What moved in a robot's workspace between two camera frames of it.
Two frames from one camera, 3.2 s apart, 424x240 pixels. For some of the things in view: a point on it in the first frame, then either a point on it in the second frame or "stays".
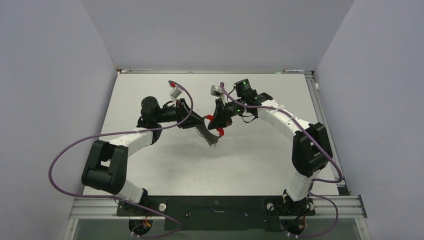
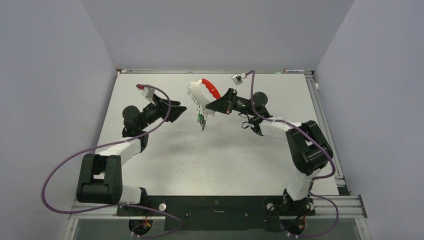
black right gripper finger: x=220 y=121 -> x=223 y=106
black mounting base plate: x=217 y=213 stays
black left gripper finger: x=192 y=121 -> x=175 y=112
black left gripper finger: x=190 y=111 -> x=164 y=102
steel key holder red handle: x=220 y=130 -> x=203 y=93
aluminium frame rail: x=337 y=207 stays
